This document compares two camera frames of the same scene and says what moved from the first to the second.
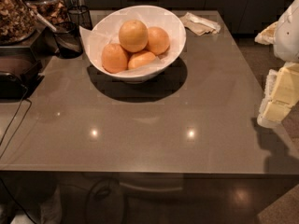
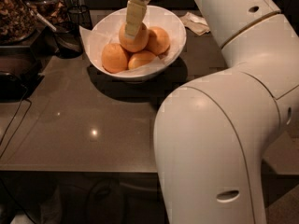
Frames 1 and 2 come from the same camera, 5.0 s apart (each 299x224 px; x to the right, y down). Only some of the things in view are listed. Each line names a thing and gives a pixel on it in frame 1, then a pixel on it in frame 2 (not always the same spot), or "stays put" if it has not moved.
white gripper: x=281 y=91 → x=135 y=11
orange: x=134 y=35 stays put
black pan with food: x=17 y=21 stays put
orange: x=158 y=40 stays put
